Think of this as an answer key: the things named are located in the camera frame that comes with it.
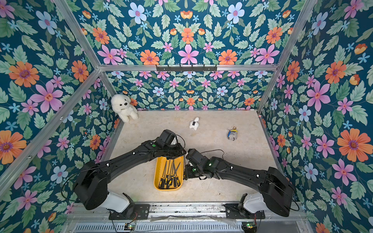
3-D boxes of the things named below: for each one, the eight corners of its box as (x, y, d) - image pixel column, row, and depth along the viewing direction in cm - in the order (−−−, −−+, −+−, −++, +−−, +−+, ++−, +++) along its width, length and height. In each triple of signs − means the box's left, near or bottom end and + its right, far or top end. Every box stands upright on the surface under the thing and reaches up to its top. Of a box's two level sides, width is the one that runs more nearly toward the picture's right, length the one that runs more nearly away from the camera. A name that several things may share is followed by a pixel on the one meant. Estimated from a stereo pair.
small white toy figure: (188, 128, 111) (188, 125, 108) (193, 119, 117) (193, 116, 114) (196, 130, 109) (196, 127, 106) (201, 121, 115) (201, 118, 112)
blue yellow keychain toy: (228, 141, 103) (229, 137, 99) (226, 130, 110) (227, 126, 106) (237, 141, 103) (239, 137, 99) (235, 130, 110) (236, 126, 106)
